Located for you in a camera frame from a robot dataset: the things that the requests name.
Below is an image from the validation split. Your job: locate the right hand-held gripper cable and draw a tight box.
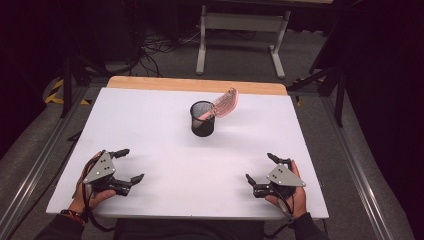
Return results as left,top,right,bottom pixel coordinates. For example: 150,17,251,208
264,194,296,240

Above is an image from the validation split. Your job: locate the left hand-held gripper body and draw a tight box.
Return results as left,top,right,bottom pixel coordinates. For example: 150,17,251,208
82,150,133,197

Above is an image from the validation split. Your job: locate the person's right hand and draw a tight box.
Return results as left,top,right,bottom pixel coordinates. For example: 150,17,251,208
264,159,309,220

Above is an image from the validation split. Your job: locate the bundle of black floor cables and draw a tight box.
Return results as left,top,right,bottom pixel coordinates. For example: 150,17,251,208
131,26,258,78

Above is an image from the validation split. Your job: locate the person's dark lap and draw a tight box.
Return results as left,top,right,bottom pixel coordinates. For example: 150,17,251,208
113,218,268,240

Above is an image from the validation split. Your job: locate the black mesh pen holder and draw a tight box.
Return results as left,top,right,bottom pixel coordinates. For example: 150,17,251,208
189,100,218,138

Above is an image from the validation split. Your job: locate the orange and black bracelet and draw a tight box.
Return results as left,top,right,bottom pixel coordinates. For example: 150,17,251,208
59,208,89,226

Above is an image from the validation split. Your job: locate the wooden table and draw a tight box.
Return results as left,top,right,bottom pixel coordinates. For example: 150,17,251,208
106,75,289,97

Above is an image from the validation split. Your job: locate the pink hairbrush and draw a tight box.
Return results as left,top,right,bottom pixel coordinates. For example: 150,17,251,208
192,87,239,130

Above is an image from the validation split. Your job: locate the person's left hand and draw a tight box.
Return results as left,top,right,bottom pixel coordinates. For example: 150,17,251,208
67,150,118,215

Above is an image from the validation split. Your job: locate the white table mat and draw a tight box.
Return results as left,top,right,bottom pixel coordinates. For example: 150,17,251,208
45,87,330,221

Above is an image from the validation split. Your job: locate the left hand-held gripper cable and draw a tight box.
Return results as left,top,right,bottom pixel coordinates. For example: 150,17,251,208
80,159,116,234

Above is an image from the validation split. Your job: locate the black metal stand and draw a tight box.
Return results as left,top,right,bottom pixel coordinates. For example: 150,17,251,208
286,64,348,128
59,54,112,119

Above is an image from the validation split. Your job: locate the grey metal desk frame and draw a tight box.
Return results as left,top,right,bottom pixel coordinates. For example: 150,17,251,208
195,3,292,80

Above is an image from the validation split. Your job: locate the hand-held gripper cable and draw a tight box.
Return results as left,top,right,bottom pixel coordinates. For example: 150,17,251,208
264,194,296,240
80,159,116,234

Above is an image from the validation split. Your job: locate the aluminium floor rail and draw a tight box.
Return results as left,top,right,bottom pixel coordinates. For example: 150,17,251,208
320,95,393,240
0,84,90,234

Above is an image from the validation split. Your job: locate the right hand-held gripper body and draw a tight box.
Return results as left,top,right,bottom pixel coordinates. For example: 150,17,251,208
252,163,307,200

